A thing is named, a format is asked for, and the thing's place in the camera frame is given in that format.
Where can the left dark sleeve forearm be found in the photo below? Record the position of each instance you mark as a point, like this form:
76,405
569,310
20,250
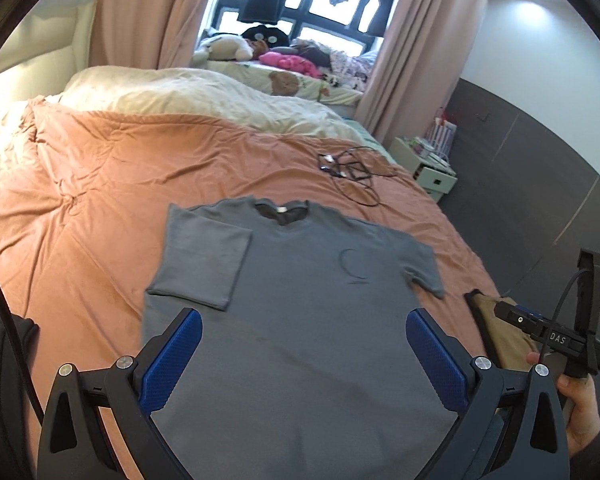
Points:
14,454

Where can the cream padded headboard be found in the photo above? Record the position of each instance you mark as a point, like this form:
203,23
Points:
47,30

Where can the tan folded garment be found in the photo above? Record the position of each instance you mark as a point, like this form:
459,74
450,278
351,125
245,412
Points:
506,346

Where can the grey t-shirt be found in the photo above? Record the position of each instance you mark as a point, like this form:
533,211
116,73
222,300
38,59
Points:
303,370

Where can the orange bed blanket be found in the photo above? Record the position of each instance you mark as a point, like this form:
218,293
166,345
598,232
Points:
85,197

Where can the cream duvet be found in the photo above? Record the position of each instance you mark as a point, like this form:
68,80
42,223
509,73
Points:
203,92

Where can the right hand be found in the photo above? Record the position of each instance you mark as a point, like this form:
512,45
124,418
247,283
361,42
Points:
583,425

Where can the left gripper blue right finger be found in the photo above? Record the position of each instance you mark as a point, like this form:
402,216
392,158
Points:
444,360

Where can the white plush toy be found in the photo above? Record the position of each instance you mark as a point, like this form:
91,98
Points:
223,47

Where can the black plush toy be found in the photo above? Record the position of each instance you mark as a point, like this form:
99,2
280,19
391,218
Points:
271,35

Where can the right pink curtain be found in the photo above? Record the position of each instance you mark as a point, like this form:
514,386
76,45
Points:
419,63

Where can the bear print sill cushion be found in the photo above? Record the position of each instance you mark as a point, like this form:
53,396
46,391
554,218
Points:
277,82

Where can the left pink curtain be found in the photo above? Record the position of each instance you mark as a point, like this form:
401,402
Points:
148,34

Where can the pink curtain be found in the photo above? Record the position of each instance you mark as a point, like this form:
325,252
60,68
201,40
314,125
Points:
419,63
148,34

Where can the pink garment on sill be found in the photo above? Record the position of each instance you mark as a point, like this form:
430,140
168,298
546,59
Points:
291,62

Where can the white bedside drawer unit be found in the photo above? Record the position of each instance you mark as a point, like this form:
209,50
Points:
434,177

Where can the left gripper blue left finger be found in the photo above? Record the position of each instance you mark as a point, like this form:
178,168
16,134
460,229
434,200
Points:
164,358

